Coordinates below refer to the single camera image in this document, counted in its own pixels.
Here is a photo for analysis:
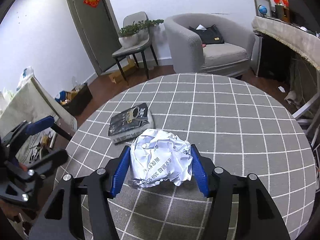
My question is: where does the white plastic bag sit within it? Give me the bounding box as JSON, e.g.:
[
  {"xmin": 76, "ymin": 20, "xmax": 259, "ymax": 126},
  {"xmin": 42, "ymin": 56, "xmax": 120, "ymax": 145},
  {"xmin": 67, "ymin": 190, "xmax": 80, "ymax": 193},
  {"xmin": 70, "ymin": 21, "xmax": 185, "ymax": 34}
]
[{"xmin": 16, "ymin": 66, "xmax": 34, "ymax": 91}]

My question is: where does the white paper ball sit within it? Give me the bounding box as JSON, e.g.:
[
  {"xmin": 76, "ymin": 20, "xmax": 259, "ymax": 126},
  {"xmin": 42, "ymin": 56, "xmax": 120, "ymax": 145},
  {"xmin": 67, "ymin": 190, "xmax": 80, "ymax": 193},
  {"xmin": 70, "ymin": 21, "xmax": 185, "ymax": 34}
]
[{"xmin": 129, "ymin": 129, "xmax": 193, "ymax": 188}]

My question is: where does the black handbag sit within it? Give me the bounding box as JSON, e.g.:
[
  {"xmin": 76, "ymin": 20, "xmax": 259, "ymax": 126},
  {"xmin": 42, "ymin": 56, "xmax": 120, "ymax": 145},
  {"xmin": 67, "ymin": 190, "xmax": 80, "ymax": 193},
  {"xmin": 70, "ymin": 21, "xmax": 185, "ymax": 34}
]
[{"xmin": 189, "ymin": 24, "xmax": 225, "ymax": 45}]

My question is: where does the grey dining chair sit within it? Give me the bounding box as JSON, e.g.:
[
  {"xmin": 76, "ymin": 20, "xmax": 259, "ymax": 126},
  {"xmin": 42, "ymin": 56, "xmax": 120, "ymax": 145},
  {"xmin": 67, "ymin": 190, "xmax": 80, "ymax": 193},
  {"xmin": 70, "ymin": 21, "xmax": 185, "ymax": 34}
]
[{"xmin": 112, "ymin": 11, "xmax": 158, "ymax": 82}]

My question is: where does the picture frame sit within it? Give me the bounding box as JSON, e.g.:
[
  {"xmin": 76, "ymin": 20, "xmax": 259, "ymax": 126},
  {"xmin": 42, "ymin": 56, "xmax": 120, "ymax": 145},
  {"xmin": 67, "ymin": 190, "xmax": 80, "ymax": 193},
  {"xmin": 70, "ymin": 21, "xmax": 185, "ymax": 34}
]
[{"xmin": 254, "ymin": 0, "xmax": 272, "ymax": 17}]

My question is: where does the small blue globe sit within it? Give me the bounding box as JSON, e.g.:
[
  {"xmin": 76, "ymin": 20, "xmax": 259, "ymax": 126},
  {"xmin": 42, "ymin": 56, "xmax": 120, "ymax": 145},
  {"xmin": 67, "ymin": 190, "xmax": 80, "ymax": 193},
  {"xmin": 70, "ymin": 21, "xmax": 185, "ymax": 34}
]
[{"xmin": 258, "ymin": 4, "xmax": 268, "ymax": 17}]

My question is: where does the black silver foil packet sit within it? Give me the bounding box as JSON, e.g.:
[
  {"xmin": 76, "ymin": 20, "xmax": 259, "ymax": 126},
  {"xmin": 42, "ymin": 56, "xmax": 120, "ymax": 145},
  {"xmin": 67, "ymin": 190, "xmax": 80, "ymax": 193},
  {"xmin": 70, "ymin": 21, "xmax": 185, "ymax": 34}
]
[{"xmin": 108, "ymin": 102, "xmax": 154, "ymax": 144}]

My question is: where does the black storage box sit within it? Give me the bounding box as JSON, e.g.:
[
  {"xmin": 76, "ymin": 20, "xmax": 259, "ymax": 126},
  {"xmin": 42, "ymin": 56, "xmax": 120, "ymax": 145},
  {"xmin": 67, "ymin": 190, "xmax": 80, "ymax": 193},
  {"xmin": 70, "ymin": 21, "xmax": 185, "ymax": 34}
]
[{"xmin": 61, "ymin": 83, "xmax": 93, "ymax": 116}]

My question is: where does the red diamond fu sticker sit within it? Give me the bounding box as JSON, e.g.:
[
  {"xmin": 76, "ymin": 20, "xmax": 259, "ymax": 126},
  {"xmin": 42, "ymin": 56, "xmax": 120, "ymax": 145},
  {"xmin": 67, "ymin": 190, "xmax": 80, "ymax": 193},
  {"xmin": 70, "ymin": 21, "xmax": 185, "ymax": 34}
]
[{"xmin": 83, "ymin": 0, "xmax": 100, "ymax": 8}]

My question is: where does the beige tablecloth side table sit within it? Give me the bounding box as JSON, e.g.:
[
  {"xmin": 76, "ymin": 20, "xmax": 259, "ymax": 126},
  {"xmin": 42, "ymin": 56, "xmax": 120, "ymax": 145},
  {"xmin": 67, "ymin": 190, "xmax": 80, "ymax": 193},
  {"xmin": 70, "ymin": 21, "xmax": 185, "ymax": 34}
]
[{"xmin": 0, "ymin": 76, "xmax": 78, "ymax": 160}]

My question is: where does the cardboard box on floor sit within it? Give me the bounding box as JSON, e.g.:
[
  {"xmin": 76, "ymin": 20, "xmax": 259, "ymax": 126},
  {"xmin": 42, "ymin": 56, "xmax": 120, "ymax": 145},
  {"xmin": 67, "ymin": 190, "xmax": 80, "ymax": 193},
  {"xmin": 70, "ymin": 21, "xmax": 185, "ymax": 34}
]
[{"xmin": 107, "ymin": 58, "xmax": 137, "ymax": 84}]

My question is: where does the beige fringed desk cloth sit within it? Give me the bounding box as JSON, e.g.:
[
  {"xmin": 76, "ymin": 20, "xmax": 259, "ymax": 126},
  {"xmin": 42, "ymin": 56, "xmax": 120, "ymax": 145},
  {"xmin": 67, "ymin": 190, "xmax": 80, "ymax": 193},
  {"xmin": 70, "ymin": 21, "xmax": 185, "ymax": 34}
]
[{"xmin": 252, "ymin": 16, "xmax": 320, "ymax": 70}]

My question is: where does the grey checked round tablecloth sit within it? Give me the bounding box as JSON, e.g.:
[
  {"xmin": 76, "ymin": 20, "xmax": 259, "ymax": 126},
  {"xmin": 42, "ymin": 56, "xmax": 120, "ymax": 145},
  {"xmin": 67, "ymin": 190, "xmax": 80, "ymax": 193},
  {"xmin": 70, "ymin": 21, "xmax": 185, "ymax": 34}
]
[{"xmin": 53, "ymin": 73, "xmax": 318, "ymax": 240}]

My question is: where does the grey door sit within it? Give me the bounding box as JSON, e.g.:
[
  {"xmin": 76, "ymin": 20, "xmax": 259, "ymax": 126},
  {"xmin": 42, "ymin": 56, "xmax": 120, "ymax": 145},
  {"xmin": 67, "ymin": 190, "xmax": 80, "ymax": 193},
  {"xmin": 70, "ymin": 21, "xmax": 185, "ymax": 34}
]
[{"xmin": 67, "ymin": 0, "xmax": 120, "ymax": 75}]

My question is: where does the black monitor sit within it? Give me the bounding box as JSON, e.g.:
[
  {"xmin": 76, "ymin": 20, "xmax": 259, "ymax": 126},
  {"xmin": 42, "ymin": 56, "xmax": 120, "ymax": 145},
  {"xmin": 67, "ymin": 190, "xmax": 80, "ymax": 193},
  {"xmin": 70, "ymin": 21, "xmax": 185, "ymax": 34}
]
[{"xmin": 288, "ymin": 0, "xmax": 319, "ymax": 33}]

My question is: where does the potted green plant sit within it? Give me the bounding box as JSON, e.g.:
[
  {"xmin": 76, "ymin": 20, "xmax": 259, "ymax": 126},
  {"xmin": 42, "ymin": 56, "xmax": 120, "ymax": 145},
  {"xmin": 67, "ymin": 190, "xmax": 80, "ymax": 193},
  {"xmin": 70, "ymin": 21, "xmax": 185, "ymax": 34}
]
[{"xmin": 119, "ymin": 19, "xmax": 164, "ymax": 49}]

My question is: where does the grey armchair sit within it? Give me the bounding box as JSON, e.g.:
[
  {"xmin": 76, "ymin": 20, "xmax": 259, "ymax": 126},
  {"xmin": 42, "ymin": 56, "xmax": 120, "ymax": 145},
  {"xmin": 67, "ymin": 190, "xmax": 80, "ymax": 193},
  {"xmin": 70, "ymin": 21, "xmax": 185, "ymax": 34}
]
[{"xmin": 164, "ymin": 13, "xmax": 255, "ymax": 77}]

